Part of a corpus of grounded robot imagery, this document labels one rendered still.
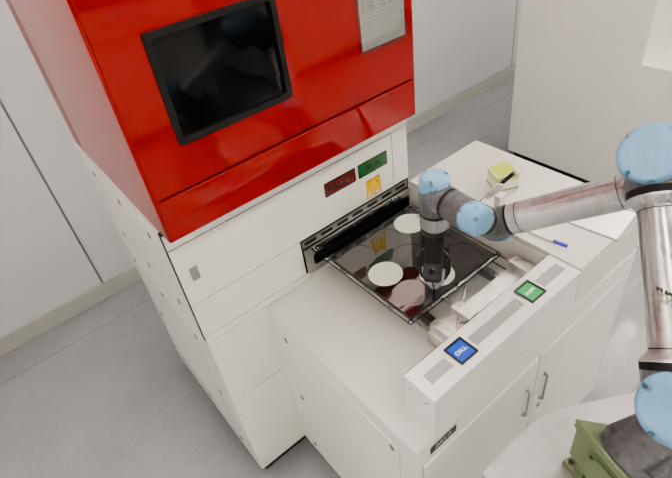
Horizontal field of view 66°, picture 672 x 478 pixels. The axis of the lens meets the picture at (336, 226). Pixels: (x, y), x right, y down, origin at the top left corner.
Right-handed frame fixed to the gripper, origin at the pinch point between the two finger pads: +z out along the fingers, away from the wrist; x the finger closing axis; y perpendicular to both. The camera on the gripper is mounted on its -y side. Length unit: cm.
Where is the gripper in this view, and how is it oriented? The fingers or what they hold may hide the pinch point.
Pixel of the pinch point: (433, 287)
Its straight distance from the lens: 145.6
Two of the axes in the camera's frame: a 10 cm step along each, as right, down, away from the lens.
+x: -9.5, -0.8, 2.9
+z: 1.2, 7.8, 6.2
